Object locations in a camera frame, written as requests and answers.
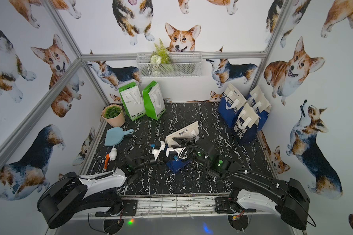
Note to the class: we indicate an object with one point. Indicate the blue white bag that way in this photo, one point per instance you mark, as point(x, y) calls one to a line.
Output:
point(231, 105)
point(252, 117)
point(181, 138)

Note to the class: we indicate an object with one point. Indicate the white wire wall basket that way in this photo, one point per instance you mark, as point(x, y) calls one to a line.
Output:
point(183, 64)

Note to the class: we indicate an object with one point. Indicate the artificial fern with flower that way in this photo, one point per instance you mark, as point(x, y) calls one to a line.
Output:
point(159, 56)

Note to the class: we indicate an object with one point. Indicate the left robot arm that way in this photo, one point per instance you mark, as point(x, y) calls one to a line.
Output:
point(96, 193)

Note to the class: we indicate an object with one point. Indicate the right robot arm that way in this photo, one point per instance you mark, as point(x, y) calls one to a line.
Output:
point(250, 190)

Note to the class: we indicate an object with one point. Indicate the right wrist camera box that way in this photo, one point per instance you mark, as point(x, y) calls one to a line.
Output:
point(176, 153)

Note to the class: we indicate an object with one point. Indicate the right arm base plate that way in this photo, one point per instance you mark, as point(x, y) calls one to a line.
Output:
point(228, 206)

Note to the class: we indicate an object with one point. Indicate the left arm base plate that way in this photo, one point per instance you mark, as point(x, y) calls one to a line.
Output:
point(123, 208)

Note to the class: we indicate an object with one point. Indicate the green white takeout bag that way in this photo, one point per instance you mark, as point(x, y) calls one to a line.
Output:
point(132, 101)

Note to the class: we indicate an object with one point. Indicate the small white orange bottle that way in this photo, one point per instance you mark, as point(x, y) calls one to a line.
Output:
point(111, 156)

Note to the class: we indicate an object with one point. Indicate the aluminium frame rail front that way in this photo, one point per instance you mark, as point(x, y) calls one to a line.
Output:
point(183, 206)

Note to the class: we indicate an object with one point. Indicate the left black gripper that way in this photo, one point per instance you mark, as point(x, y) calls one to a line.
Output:
point(152, 158)

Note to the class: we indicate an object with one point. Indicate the light blue dustpan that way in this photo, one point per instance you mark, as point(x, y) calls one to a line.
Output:
point(115, 135)

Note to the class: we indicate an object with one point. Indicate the terracotta pot with plant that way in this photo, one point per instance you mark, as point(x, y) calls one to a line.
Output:
point(114, 115)

